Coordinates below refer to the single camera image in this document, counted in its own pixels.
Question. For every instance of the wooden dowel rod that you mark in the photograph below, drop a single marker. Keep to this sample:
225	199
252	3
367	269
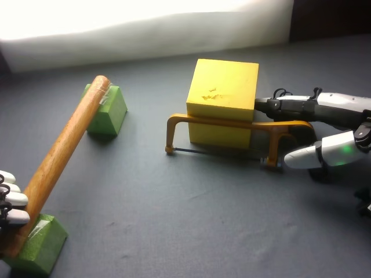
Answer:
58	150

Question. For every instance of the yellow hacksaw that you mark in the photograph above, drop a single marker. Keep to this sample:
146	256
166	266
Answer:
220	123

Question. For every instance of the yellow wooden block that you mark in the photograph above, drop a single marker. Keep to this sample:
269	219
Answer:
223	87

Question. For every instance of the dark brown panel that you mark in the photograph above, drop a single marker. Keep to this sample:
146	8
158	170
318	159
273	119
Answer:
333	17

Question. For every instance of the white backdrop cloth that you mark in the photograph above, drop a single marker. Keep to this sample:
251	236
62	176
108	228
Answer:
145	34

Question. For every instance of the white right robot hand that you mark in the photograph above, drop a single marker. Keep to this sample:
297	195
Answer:
339	147

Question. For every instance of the green support block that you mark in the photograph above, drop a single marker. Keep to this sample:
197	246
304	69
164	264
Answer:
110	116
40	249

